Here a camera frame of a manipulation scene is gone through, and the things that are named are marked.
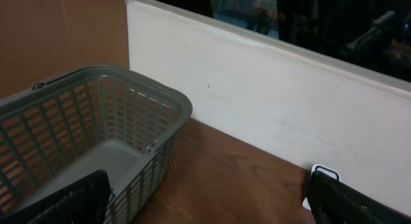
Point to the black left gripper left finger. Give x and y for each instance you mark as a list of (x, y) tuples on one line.
[(82, 202)]

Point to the brown cardboard panel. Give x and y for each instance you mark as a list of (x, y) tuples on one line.
[(42, 38)]

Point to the grey plastic mesh basket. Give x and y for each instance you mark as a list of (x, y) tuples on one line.
[(97, 117)]

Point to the dark glass window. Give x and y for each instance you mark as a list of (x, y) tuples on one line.
[(373, 34)]

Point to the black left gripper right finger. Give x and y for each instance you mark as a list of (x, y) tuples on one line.
[(332, 202)]

